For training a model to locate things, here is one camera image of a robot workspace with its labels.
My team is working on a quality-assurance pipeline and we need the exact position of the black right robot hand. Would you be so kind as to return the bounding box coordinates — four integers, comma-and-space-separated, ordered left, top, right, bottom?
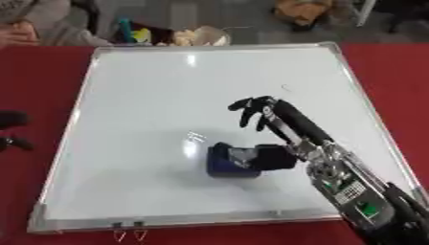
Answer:
226, 95, 337, 172

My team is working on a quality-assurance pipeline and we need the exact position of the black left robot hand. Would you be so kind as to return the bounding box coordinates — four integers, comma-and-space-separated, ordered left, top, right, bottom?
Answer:
0, 109, 37, 153

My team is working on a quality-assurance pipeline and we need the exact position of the silver framed whiteboard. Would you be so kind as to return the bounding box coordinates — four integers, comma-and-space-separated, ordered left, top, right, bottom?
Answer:
25, 41, 429, 235

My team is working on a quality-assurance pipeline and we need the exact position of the person's hand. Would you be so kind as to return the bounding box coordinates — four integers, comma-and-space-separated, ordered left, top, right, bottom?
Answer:
0, 20, 42, 50

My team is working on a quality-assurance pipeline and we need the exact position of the person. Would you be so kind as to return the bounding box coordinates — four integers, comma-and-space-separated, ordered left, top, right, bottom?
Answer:
0, 0, 114, 49

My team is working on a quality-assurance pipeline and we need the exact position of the brown bag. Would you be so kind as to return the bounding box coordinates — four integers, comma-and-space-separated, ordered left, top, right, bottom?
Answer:
271, 0, 339, 27

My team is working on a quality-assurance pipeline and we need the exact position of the white metal leg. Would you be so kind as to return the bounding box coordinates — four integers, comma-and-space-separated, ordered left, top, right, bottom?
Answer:
351, 0, 379, 28

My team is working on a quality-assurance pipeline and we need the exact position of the teal bottle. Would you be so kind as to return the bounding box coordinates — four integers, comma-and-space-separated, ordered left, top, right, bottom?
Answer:
115, 16, 138, 45

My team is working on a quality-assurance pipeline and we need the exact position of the yellow packet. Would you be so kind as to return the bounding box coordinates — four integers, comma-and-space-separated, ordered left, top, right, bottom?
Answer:
130, 27, 154, 45

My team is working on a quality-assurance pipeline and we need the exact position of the dark chair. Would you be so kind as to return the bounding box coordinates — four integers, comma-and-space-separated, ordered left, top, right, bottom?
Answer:
373, 0, 429, 34

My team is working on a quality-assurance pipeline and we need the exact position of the metal hanging clip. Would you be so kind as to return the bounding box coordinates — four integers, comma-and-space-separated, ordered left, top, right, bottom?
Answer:
130, 221, 151, 242
110, 221, 129, 242

